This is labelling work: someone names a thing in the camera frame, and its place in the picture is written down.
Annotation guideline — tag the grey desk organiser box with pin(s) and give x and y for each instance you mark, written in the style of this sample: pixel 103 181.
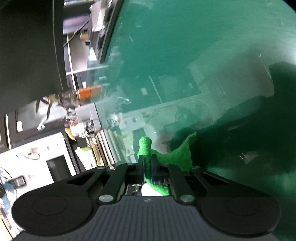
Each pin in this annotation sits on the grey desk organiser box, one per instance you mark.
pixel 88 112

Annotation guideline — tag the orange cup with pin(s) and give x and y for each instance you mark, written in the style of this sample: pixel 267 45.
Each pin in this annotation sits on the orange cup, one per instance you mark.
pixel 89 92

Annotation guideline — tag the green cleaning cloth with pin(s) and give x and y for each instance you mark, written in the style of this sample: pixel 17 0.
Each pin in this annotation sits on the green cleaning cloth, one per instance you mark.
pixel 180 157

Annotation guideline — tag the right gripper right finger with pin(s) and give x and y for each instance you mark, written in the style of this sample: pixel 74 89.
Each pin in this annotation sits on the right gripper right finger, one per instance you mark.
pixel 154 168

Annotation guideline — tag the black curved monitor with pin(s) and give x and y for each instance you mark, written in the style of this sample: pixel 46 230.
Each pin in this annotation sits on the black curved monitor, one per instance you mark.
pixel 31 47

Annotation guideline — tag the potted plant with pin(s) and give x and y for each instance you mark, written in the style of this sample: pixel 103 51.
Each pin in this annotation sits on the potted plant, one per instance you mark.
pixel 65 99

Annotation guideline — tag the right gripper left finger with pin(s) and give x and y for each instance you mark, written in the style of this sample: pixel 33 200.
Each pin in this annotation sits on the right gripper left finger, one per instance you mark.
pixel 140 169

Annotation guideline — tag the stack of books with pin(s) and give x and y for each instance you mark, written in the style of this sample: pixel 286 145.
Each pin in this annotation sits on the stack of books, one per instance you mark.
pixel 101 150

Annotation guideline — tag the grey monitor stand base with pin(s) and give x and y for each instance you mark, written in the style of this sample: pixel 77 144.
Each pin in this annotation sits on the grey monitor stand base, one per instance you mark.
pixel 103 17

